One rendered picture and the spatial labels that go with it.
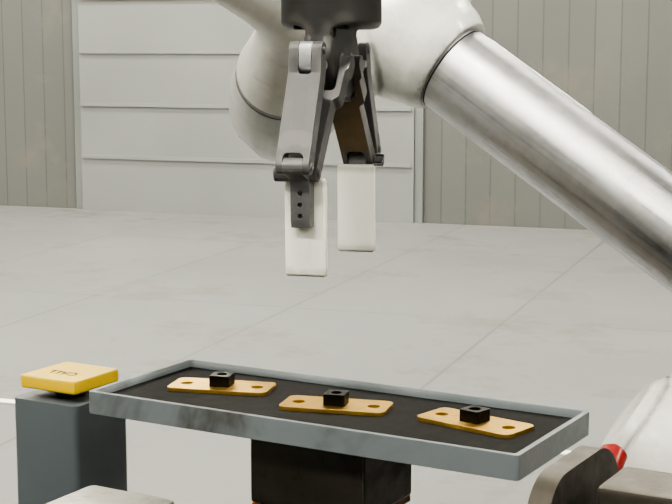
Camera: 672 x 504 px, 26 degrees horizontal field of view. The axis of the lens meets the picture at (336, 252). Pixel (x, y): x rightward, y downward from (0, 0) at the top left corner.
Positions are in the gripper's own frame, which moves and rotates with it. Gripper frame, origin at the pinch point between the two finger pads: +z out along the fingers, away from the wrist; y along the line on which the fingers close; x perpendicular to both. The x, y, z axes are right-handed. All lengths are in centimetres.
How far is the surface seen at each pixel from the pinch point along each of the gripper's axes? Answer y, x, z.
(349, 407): 0.6, 1.4, 12.2
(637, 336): -617, -22, 124
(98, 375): -5.6, -22.5, 12.4
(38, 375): -3.8, -27.2, 12.2
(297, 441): 7.0, -0.7, 13.3
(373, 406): -0.8, 3.0, 12.3
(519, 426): 2.5, 14.8, 12.3
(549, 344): -585, -62, 124
